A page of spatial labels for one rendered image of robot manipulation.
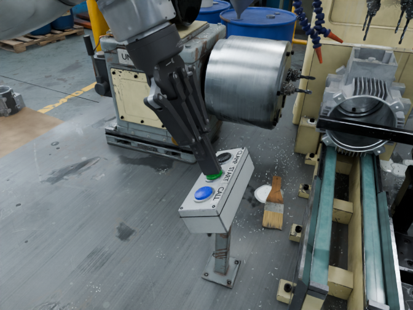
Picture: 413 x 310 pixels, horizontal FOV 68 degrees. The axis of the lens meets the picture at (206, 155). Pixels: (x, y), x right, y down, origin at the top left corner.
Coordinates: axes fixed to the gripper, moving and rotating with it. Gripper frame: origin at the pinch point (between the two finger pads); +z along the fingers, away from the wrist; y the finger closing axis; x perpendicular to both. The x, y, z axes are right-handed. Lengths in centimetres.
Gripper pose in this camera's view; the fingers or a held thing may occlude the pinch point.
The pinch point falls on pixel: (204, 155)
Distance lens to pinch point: 50.2
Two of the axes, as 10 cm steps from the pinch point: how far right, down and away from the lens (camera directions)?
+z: 3.8, 8.2, 4.3
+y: 3.6, -5.5, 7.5
